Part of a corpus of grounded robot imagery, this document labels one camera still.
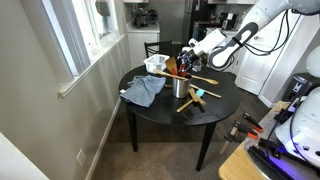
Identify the wooden workbench top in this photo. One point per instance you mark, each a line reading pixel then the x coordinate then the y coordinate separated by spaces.
pixel 236 166

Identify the clear glass mug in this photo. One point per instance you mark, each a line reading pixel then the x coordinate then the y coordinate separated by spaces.
pixel 198 68

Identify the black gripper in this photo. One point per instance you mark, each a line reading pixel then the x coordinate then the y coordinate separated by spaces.
pixel 190 59

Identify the stainless steel bucket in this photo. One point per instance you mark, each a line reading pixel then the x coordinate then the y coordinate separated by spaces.
pixel 181 90

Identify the white kitchen cabinet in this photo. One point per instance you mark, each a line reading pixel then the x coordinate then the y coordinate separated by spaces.
pixel 140 46

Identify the black coffee machine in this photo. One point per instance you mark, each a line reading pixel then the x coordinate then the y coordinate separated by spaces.
pixel 139 18

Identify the clamp with silver bar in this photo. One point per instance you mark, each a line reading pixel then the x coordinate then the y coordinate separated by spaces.
pixel 226 143

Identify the flat wooden utensil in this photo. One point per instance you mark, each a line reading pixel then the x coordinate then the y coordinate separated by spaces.
pixel 194 96

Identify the thin wooden utensil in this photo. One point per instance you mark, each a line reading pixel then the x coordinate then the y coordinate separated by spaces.
pixel 184 106

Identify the white furniture panel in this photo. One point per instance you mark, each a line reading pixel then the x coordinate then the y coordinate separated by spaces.
pixel 16 163

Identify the red silicone spatula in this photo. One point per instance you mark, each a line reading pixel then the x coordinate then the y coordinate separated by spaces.
pixel 185 74

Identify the wooden spork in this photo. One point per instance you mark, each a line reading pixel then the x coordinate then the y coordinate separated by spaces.
pixel 210 81

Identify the teal silicone spatula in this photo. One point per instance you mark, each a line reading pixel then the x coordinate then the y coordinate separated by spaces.
pixel 200 93

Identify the black orange clamp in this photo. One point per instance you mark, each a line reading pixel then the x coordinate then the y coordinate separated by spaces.
pixel 245 129
pixel 250 120

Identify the blue grey towel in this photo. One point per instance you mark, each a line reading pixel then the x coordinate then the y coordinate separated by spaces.
pixel 143 88

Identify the black trash bin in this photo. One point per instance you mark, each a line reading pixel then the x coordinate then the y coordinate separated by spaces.
pixel 300 86

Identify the round black table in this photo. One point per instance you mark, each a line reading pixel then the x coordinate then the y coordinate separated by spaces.
pixel 160 110

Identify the wide wooden spatula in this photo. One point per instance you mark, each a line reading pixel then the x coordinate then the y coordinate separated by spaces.
pixel 171 64

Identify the white wall cabinet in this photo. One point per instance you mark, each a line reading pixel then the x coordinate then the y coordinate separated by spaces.
pixel 136 1
pixel 233 1

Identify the black dining chair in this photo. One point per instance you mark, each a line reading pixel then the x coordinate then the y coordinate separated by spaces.
pixel 158 44

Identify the white wall outlet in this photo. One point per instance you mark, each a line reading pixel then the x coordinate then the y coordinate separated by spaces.
pixel 81 157

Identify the white framed window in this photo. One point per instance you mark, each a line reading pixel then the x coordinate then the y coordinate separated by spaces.
pixel 83 30

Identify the black refrigerator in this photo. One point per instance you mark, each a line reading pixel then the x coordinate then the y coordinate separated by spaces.
pixel 200 10

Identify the small brown object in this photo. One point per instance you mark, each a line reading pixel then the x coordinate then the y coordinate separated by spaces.
pixel 168 86

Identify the slotted wooden spoon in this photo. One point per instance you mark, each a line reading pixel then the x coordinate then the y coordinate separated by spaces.
pixel 166 74

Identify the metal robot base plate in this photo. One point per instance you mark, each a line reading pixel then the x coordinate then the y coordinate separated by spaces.
pixel 266 161

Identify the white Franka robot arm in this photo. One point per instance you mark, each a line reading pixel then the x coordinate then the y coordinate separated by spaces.
pixel 266 13

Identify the black countertop appliance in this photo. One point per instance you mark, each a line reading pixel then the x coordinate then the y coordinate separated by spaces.
pixel 228 21

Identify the orange red silicone utensil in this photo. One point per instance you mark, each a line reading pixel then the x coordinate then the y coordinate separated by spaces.
pixel 174 72

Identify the small black kitchen appliance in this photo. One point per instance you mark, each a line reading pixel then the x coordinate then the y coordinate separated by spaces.
pixel 153 16

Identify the white plastic basket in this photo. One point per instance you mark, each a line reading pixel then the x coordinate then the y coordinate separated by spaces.
pixel 156 65

